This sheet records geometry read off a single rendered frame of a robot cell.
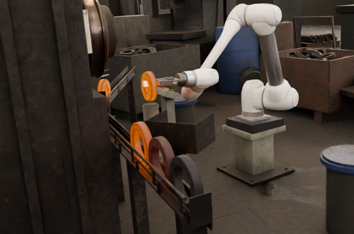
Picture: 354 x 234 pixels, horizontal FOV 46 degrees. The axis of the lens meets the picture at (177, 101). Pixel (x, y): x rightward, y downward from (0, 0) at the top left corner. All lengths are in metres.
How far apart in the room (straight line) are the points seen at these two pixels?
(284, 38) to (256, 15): 3.31
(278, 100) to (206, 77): 0.71
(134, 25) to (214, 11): 1.20
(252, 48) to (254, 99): 2.74
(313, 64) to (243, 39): 1.52
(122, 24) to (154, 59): 2.14
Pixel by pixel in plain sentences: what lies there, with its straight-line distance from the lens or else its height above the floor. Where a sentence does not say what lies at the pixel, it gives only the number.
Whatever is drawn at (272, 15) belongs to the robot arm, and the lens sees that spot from 2.57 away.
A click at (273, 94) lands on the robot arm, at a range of 2.83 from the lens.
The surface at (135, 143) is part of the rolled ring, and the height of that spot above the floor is 0.70.
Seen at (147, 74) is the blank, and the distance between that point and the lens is 2.16.
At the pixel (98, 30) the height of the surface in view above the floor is 1.14.
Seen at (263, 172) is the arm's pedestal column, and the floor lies 0.02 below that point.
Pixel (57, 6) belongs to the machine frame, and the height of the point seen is 1.26.
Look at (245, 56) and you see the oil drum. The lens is 5.58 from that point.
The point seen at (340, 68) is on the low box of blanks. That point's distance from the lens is 4.29.
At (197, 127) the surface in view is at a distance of 1.86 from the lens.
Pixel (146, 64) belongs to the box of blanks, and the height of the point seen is 0.63.
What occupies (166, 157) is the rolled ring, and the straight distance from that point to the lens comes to 1.44.
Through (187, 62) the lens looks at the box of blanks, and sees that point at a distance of 4.92.
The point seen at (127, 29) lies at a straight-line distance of 6.57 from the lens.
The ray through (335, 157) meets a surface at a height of 0.43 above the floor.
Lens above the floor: 1.24
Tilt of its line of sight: 13 degrees down
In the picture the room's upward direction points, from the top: 4 degrees counter-clockwise
